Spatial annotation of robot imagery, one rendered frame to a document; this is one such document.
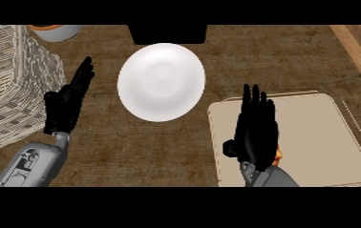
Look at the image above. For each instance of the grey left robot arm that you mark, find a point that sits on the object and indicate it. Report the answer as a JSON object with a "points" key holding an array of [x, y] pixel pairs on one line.
{"points": [[38, 165]]}

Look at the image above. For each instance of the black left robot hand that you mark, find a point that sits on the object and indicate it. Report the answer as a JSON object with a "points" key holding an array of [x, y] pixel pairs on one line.
{"points": [[66, 106]]}

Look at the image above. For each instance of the white bowl with orange rim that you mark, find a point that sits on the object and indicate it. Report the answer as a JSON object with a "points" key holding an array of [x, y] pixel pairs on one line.
{"points": [[57, 32]]}

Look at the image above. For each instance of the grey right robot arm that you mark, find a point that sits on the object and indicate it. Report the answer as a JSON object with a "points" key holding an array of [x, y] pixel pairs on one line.
{"points": [[269, 176]]}

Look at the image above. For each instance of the white oval plate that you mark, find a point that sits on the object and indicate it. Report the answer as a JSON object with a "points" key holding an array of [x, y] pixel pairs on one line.
{"points": [[162, 82]]}

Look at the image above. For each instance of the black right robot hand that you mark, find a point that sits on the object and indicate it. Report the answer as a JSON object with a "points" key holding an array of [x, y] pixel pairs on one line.
{"points": [[257, 130]]}

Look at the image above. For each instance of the golden brown croissant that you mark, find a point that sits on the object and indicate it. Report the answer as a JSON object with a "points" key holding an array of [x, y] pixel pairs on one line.
{"points": [[279, 155]]}

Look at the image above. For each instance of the black appliance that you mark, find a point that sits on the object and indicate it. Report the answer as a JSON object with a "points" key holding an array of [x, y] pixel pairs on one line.
{"points": [[168, 34]]}

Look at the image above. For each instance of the pale wooden board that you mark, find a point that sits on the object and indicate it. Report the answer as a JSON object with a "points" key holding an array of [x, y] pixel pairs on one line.
{"points": [[349, 41]]}

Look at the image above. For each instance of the pale wicker basket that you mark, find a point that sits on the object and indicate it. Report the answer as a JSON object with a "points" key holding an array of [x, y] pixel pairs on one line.
{"points": [[24, 85]]}

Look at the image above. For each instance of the beige tray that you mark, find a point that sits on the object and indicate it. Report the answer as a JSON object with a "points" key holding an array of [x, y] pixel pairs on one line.
{"points": [[310, 139]]}

